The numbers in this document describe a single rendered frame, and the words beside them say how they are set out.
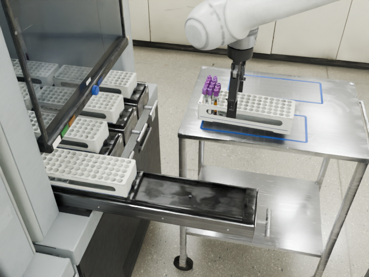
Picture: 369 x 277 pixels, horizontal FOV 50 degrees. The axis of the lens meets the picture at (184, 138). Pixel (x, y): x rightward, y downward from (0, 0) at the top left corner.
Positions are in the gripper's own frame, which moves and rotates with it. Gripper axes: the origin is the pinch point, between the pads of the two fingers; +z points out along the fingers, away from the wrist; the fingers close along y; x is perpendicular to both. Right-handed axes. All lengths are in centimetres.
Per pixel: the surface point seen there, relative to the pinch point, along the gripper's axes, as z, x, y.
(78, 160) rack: 5, 39, -33
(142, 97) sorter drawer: 10.7, 35.7, 9.2
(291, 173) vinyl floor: 91, -28, 68
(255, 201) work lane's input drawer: 9.0, -12.1, -31.7
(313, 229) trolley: 63, -37, 8
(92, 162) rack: 4.6, 34.2, -33.7
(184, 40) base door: 79, 72, 191
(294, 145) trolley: 8.7, -20.5, -5.6
